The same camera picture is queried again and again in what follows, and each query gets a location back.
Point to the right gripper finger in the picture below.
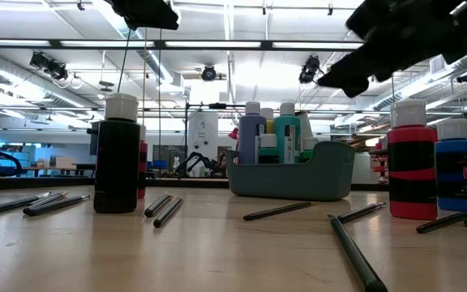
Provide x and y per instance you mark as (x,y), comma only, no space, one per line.
(355,89)
(355,69)

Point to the tall teal paint bottle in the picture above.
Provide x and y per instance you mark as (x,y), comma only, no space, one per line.
(282,138)

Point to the teal-green small paint bottle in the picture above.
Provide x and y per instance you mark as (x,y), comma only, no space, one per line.
(268,153)

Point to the teal plastic caddy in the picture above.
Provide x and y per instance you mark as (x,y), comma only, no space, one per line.
(290,182)

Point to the tall lavender paint bottle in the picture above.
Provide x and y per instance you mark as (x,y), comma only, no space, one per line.
(249,138)

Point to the blue small paint bottle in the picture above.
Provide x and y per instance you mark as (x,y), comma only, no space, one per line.
(454,150)

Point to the short black pen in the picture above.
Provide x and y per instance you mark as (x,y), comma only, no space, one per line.
(359,212)

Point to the crimson small paint bottle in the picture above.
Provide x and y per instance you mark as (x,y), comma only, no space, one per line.
(143,162)

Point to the black small paint bottle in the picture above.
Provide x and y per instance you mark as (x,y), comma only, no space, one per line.
(116,170)

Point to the black pens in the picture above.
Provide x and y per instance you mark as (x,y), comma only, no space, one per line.
(444,222)

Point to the long black pen foreground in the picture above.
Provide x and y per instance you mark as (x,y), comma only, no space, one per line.
(355,255)

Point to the black benchtop robot arm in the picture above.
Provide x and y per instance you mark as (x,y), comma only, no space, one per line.
(193,160)

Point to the shelf with red bins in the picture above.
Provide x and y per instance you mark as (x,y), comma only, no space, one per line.
(379,145)

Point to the black ceiling fixture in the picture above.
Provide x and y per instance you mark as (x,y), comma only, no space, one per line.
(465,77)

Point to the white pillar panel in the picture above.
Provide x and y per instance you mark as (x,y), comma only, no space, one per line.
(203,130)

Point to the pink desk lamp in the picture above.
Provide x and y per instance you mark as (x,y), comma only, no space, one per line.
(234,134)

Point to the black monitor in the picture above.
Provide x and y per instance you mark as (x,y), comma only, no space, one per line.
(91,142)

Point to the person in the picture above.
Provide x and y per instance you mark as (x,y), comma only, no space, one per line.
(222,162)

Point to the cardboard box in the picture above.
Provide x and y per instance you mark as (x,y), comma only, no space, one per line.
(65,162)

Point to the black hanging camera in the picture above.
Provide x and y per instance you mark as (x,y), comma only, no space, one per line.
(310,69)
(208,73)
(49,65)

